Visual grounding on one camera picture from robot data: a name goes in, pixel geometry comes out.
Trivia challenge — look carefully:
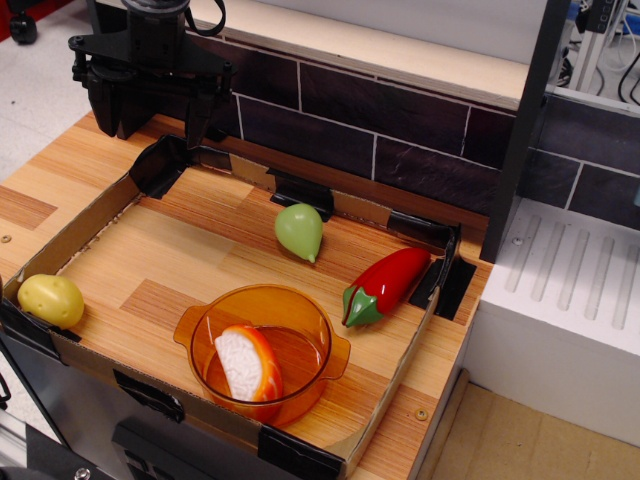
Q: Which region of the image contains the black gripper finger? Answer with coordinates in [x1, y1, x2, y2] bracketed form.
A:
[72, 59, 150, 139]
[185, 76, 231, 149]

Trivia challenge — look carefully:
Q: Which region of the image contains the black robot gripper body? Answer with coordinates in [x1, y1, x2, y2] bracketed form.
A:
[68, 8, 234, 82]

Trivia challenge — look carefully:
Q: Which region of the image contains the salmon sushi toy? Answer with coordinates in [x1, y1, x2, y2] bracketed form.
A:
[214, 324, 283, 403]

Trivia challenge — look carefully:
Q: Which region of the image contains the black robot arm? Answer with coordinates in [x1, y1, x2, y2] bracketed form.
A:
[68, 1, 237, 149]

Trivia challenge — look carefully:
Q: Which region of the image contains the cardboard fence with black tape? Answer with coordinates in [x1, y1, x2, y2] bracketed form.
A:
[1, 124, 490, 479]

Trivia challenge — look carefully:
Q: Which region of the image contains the orange transparent plastic pot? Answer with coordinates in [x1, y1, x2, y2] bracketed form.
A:
[174, 284, 351, 426]

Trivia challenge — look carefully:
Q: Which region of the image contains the black office chair wheel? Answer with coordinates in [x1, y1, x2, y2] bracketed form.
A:
[9, 12, 38, 45]

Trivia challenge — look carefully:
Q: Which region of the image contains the green toy pear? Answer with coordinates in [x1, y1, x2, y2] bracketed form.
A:
[274, 204, 323, 263]

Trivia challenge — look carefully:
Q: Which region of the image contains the yellow toy potato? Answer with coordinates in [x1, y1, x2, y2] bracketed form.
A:
[17, 274, 85, 330]

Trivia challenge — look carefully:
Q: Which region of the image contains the red toy chili pepper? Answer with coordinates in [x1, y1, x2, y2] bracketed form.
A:
[342, 247, 431, 328]

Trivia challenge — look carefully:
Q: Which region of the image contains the white drain board sink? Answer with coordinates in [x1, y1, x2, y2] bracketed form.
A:
[463, 200, 639, 445]

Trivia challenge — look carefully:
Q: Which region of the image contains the black vertical post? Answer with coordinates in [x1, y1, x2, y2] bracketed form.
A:
[480, 1, 570, 263]

